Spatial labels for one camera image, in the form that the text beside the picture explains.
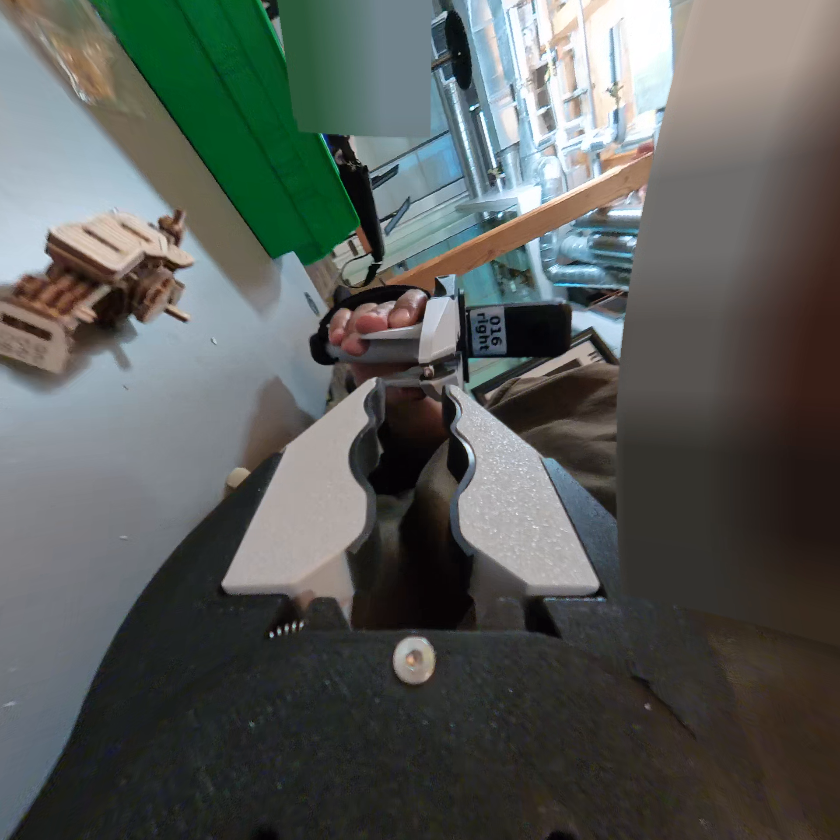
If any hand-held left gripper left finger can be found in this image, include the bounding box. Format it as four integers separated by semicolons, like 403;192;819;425
222;377;385;611

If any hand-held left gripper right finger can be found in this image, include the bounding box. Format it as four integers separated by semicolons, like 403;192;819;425
443;385;602;599

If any grey desk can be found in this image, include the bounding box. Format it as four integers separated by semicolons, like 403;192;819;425
0;0;340;840

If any person's right hand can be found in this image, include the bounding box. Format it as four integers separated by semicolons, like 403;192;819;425
327;291;432;356

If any olive shirt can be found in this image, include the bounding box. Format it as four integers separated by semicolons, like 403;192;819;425
351;363;622;627

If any wooden beam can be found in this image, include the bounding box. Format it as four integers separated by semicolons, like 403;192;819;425
386;151;657;291

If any black round fan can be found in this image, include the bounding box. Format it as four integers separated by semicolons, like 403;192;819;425
441;9;475;91

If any wooden model vehicle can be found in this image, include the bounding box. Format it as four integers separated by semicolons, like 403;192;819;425
0;209;196;375

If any green plastic crate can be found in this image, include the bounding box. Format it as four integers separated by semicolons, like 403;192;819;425
92;0;361;265

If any clear bag of wooden parts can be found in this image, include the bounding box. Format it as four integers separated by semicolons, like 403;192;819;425
12;0;147;118

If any black picture frame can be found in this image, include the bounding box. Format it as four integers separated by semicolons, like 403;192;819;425
471;326;620;403

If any silver ventilation duct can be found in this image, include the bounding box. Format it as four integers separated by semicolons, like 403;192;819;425
434;66;503;201

